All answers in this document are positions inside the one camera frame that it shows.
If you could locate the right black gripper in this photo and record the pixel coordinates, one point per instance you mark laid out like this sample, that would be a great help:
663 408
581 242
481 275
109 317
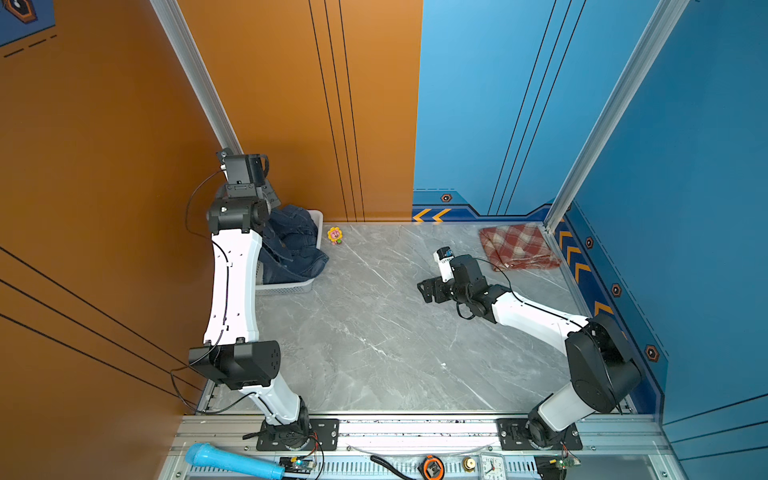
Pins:
437 284

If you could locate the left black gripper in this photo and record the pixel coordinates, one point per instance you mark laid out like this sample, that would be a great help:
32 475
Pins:
269 198

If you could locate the dark blue denim skirt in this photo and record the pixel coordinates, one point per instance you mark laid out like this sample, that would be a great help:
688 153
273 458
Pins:
294 246

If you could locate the red plaid skirt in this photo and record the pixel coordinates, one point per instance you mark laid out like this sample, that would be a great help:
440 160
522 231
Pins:
517 247

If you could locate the white plastic laundry basket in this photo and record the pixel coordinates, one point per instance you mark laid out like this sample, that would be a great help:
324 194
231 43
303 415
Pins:
288 285

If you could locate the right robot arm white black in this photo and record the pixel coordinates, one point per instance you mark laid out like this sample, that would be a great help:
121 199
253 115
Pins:
602 367

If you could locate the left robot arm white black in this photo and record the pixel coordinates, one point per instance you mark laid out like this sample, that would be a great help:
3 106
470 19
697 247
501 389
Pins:
231 353

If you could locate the yellow flower pink bear toy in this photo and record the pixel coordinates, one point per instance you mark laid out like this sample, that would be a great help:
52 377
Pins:
335 235

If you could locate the small round brass object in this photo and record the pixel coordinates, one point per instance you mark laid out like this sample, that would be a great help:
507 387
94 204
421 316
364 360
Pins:
469 465

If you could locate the orange black tape measure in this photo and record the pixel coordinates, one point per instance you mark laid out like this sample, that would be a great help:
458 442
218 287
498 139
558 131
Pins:
432 468

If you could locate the small white clock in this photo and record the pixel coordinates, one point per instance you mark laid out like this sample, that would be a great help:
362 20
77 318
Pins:
491 467

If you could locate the small green circuit board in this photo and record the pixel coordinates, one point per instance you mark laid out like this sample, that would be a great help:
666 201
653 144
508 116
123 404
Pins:
298 465

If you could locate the blue microphone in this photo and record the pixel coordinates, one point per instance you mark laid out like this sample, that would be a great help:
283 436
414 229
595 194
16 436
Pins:
207 455

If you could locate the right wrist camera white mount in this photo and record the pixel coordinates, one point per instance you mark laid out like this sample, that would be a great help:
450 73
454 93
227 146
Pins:
443 257

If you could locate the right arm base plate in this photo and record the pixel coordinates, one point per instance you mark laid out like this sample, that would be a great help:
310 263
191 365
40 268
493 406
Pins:
518 434

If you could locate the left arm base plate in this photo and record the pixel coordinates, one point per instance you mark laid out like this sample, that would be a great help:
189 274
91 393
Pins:
319 432

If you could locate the aluminium front rail frame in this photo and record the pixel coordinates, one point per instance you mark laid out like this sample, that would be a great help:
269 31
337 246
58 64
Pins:
614 447

